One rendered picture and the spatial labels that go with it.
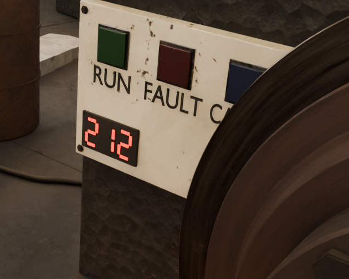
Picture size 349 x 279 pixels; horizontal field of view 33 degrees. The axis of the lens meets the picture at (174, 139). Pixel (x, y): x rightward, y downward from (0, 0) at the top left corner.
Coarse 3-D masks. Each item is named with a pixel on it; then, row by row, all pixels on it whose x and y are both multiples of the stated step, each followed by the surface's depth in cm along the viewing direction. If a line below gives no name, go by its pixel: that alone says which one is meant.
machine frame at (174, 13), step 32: (128, 0) 62; (160, 0) 60; (192, 0) 58; (224, 0) 56; (256, 0) 54; (288, 0) 52; (320, 0) 50; (256, 32) 55; (288, 32) 53; (96, 192) 73; (128, 192) 70; (160, 192) 67; (96, 224) 75; (128, 224) 72; (160, 224) 69; (96, 256) 77; (128, 256) 73; (160, 256) 70
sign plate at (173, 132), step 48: (96, 0) 64; (96, 48) 64; (144, 48) 60; (192, 48) 57; (240, 48) 54; (288, 48) 52; (96, 96) 66; (144, 96) 62; (192, 96) 58; (96, 144) 68; (144, 144) 64; (192, 144) 60
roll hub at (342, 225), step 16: (336, 224) 31; (304, 240) 34; (320, 240) 30; (336, 240) 29; (288, 256) 32; (304, 256) 30; (320, 256) 30; (272, 272) 32; (288, 272) 31; (304, 272) 31
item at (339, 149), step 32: (288, 128) 36; (320, 128) 35; (256, 160) 38; (288, 160) 37; (320, 160) 35; (256, 192) 39; (288, 192) 36; (320, 192) 34; (224, 224) 41; (256, 224) 38; (288, 224) 36; (320, 224) 35; (224, 256) 42; (256, 256) 38
